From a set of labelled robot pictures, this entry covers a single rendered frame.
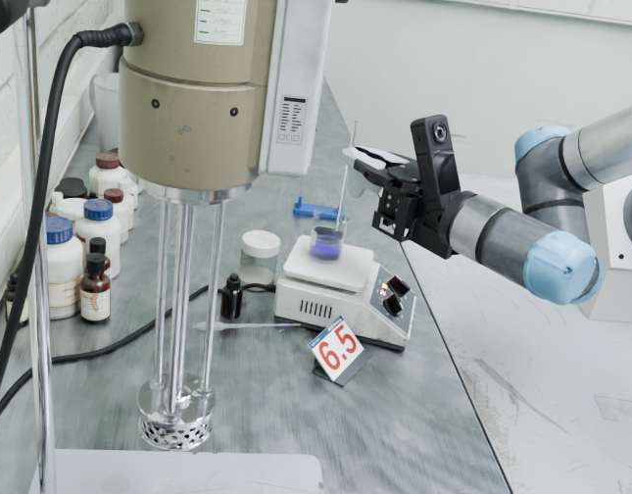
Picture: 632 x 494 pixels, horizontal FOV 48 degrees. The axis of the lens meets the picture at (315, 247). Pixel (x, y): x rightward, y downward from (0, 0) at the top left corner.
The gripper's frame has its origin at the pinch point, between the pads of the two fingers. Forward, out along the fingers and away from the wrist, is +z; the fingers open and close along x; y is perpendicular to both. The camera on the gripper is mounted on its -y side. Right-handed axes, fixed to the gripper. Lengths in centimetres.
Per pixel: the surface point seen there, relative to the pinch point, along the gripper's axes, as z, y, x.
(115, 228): 22.6, 17.1, -23.2
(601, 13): 48, -5, 165
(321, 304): -4.4, 20.9, -5.9
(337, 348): -10.5, 23.8, -8.1
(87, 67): 93, 14, 8
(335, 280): -4.9, 17.2, -4.4
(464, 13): 78, 1, 132
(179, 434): -24, 10, -43
